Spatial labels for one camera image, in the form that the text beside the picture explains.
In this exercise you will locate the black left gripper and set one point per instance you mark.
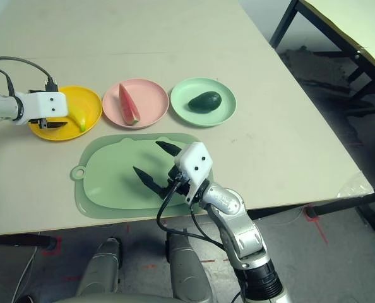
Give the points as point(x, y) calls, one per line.
point(39, 123)

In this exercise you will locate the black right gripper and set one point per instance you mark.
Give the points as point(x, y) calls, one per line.
point(178, 180)

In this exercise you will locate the yellow toy banana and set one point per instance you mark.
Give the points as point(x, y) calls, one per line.
point(80, 116)

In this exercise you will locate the toy watermelon slice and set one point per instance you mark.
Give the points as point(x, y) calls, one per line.
point(127, 107)

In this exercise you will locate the dark green toy avocado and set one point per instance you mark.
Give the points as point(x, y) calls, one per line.
point(204, 101)

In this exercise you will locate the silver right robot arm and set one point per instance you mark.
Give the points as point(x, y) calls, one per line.
point(238, 227)

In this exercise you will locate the yellow round plate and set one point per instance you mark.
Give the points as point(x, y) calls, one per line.
point(86, 104)

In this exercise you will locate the light green cutting mat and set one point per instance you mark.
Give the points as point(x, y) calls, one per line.
point(111, 176)

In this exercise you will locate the pink round plate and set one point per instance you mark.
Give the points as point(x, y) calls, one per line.
point(149, 104)

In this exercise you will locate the light green round plate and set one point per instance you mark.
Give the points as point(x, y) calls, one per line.
point(206, 121)

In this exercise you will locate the grey robot right leg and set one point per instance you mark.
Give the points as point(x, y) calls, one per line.
point(187, 265)

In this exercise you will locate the grey robot leg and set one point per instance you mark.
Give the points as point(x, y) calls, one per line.
point(102, 265)
point(187, 265)

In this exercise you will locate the grey robot left leg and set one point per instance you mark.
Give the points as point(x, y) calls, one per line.
point(102, 265)

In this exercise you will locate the beige robot torso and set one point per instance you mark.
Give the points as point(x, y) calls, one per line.
point(127, 298)

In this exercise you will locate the clear plastic corner cover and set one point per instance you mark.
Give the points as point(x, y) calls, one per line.
point(354, 186)

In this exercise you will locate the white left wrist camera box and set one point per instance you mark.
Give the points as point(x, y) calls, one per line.
point(45, 105)

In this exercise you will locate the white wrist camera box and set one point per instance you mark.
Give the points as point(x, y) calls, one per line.
point(194, 161)
point(45, 105)

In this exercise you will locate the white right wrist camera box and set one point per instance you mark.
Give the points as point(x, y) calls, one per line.
point(194, 161)

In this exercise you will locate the black table frame bar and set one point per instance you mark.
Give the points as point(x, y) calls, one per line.
point(332, 203)
point(17, 240)

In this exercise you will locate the neighbouring table with metal frame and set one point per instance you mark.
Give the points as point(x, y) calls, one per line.
point(332, 31)

